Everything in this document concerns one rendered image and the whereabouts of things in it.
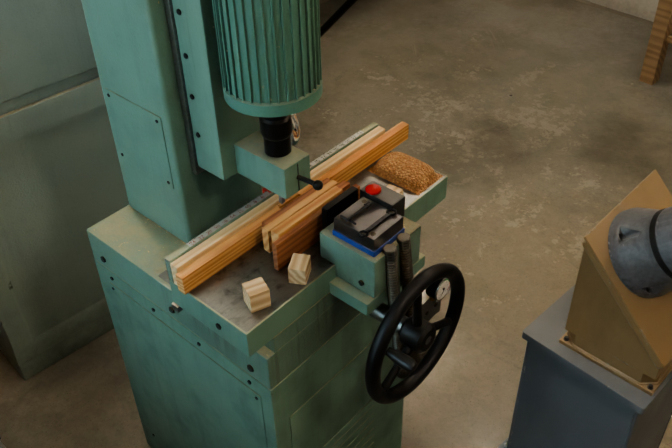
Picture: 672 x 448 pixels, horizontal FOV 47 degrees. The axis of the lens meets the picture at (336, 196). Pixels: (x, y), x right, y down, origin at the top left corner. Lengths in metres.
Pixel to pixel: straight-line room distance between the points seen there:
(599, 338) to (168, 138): 1.00
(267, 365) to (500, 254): 1.57
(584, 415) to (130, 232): 1.11
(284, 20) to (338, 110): 2.41
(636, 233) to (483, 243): 1.31
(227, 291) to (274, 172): 0.23
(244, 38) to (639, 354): 1.04
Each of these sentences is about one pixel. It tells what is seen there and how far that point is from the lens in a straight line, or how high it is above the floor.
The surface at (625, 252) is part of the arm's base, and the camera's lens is 1.65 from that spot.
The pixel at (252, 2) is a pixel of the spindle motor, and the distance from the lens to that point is 1.22.
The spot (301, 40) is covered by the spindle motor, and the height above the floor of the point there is 1.33.
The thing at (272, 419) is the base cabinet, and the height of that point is 0.62.
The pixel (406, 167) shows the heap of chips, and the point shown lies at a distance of 1.64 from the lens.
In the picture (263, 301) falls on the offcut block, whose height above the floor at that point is 0.92.
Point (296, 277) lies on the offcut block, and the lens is 1.41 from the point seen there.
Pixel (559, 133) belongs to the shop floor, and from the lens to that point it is 3.57.
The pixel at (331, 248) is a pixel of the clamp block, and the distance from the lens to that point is 1.43.
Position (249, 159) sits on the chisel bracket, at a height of 1.05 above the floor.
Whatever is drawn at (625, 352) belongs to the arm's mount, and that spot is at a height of 0.62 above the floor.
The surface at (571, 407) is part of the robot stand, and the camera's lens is 1.92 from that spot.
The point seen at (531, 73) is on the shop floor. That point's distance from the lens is 4.02.
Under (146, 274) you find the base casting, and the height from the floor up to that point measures 0.80.
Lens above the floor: 1.89
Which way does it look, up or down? 38 degrees down
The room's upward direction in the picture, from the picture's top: 1 degrees counter-clockwise
